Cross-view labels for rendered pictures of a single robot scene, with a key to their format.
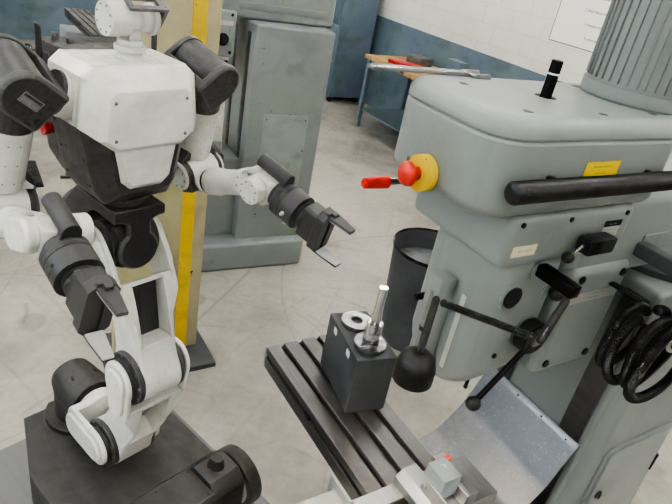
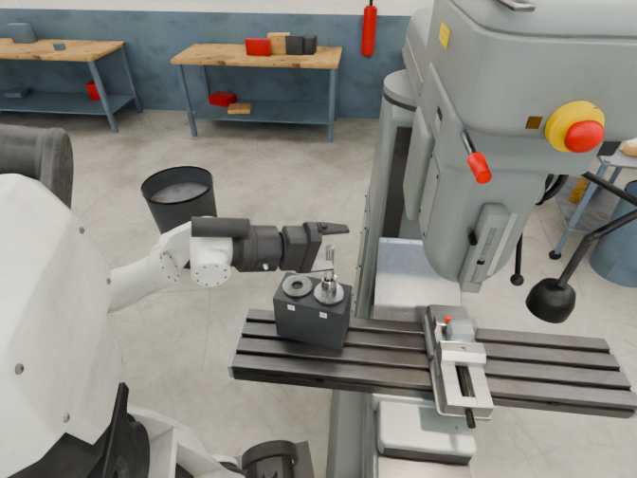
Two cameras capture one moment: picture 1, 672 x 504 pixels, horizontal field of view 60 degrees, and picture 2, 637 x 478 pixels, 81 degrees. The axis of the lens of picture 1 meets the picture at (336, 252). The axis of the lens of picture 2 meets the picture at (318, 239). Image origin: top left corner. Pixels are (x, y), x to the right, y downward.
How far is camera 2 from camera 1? 0.95 m
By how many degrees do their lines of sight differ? 41
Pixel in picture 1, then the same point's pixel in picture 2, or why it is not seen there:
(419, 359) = (571, 292)
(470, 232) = (547, 158)
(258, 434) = (191, 405)
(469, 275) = (519, 194)
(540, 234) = not seen: hidden behind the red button
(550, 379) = not seen: hidden behind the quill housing
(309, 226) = (300, 255)
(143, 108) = (54, 316)
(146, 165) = (102, 379)
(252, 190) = (219, 269)
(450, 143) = (624, 73)
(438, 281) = (503, 218)
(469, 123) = not seen: outside the picture
